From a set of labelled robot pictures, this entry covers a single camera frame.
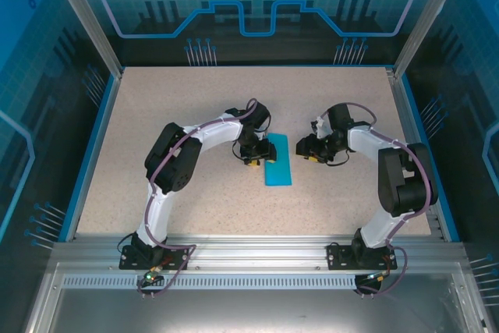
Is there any blue cloth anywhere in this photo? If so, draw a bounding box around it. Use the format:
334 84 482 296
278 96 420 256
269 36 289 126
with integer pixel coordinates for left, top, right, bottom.
263 133 293 188

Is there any blue table edge strip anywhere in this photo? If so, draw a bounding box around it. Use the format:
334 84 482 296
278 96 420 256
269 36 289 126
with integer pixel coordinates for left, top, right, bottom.
399 73 461 243
57 73 122 243

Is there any small green LED board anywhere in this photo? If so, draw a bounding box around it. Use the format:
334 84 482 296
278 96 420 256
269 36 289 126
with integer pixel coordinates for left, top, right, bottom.
140 268 164 286
362 270 392 286

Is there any blue printed side panel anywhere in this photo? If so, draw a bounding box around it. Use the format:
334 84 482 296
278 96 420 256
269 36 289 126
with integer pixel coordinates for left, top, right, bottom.
401 0 499 283
0 0 118 271

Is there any aluminium side rail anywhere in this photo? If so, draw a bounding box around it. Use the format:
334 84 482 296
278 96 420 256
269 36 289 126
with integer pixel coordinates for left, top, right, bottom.
384 67 448 240

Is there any long aluminium mounting rail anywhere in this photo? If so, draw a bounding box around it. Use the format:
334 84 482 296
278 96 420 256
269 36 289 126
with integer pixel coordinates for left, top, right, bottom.
50 232 467 271

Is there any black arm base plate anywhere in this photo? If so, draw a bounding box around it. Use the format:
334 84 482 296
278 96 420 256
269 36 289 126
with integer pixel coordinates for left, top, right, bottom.
118 244 196 271
326 242 399 271

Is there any slotted cable duct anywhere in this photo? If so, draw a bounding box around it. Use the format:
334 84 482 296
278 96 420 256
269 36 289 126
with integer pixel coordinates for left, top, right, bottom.
61 275 449 291

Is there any aluminium frame post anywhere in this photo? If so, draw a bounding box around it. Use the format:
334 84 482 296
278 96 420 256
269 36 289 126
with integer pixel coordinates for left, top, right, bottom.
41 0 125 79
391 0 469 79

